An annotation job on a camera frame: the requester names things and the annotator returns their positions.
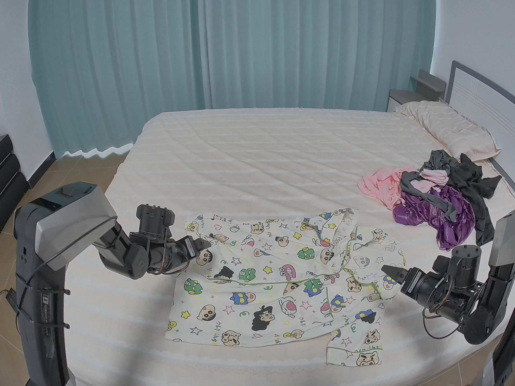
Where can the blue-green curtain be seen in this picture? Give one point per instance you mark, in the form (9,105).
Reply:
(120,54)
(314,38)

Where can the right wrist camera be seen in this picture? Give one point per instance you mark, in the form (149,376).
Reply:
(441,264)

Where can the pile of clothes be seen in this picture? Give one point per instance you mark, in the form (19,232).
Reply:
(446,211)

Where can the white printed pyjama top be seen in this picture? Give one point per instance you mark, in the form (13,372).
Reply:
(281,296)

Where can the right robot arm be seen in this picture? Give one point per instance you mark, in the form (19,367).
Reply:
(483,312)

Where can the bed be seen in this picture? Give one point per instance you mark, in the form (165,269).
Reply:
(241,167)

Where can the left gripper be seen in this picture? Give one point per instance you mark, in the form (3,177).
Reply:
(187,251)

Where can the black power adapter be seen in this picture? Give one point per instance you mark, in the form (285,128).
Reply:
(11,300)

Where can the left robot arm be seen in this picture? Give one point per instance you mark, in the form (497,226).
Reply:
(68,227)

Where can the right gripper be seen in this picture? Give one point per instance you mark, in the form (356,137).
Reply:
(418,284)

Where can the grey bedside table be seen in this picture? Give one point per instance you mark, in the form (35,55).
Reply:
(430,85)

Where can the cream pillow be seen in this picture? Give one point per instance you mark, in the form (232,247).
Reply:
(446,127)

